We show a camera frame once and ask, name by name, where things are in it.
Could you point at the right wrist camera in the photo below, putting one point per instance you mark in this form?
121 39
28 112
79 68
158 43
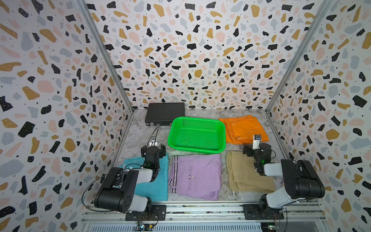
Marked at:
256 141

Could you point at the black case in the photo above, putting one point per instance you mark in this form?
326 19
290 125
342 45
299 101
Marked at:
163 114

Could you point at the khaki pants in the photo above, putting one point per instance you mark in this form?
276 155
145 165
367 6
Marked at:
242 175

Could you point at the purple pants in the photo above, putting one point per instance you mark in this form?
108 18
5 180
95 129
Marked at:
196 176

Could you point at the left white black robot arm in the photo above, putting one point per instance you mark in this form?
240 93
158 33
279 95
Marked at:
117 192

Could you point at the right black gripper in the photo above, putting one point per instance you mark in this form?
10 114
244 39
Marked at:
249 150

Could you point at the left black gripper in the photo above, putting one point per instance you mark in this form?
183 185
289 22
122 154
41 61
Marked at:
161 152

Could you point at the orange pants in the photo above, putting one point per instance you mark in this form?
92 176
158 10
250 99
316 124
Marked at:
241 130

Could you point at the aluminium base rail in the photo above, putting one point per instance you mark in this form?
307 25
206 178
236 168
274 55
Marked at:
211 217

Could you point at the teal pants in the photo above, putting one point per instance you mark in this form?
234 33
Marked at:
156 190

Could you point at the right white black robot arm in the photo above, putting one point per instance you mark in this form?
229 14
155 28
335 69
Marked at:
301 181

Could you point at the green plastic basket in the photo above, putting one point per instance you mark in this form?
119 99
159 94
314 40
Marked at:
203 136

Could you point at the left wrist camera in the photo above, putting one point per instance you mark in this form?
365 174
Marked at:
152 143

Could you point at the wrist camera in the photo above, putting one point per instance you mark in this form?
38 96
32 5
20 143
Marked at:
152 143
256 141

